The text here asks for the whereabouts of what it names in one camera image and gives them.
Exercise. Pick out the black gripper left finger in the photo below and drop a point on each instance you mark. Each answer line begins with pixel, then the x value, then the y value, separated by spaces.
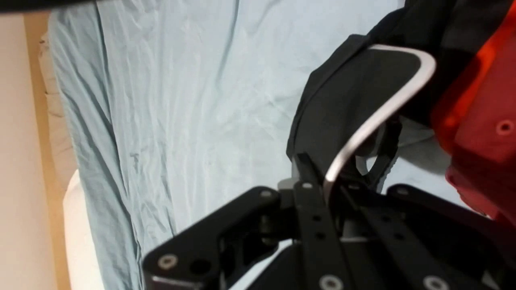
pixel 316 230

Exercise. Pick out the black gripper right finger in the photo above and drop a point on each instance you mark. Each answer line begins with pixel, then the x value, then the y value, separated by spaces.
pixel 429 241

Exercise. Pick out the black and white cap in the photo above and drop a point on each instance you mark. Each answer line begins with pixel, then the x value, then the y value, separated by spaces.
pixel 344 96

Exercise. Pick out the red cap with black brim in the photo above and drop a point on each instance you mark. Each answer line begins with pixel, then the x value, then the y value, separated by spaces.
pixel 484 122

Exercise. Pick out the light blue bed sheet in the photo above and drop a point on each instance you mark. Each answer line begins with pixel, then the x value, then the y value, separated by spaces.
pixel 203 106

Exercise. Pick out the wooden bed frame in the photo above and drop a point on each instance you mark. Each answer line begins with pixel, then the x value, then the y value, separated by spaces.
pixel 45 161

